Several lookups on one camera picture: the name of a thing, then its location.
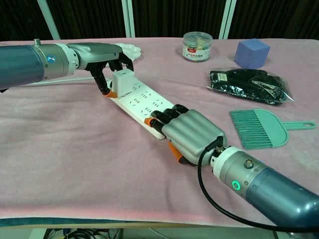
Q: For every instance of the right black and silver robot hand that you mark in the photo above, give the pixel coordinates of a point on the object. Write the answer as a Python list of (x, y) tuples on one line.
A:
[(194, 134)]

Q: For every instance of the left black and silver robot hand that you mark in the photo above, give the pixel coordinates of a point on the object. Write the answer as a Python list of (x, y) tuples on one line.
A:
[(97, 53)]

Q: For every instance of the white charger plug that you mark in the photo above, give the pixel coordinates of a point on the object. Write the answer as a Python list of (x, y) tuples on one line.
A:
[(123, 83)]

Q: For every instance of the white power strip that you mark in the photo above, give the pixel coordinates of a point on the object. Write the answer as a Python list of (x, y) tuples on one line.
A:
[(142, 104)]

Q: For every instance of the white flower paint palette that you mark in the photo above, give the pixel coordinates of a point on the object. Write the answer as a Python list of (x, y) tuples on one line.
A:
[(132, 51)]

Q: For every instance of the green mini brush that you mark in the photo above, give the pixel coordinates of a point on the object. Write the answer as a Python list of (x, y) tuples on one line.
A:
[(264, 129)]

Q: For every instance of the black item in plastic bag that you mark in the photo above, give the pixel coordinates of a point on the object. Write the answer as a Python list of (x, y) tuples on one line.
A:
[(249, 84)]

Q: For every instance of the black curtain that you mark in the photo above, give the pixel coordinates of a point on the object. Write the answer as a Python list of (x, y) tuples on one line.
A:
[(174, 15)]

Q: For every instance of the clear jar of colourful clips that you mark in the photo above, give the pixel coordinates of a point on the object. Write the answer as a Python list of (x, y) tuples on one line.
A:
[(197, 46)]

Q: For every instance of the blue foam cube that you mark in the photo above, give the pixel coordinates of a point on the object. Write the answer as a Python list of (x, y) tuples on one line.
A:
[(251, 53)]

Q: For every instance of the pink table cloth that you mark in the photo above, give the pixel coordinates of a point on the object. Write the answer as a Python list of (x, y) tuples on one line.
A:
[(74, 161)]

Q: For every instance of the white double frame post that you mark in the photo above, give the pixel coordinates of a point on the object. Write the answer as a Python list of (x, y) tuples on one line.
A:
[(128, 17)]

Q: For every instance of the white slanted frame post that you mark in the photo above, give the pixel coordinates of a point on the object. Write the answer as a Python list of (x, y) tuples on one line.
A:
[(48, 18)]

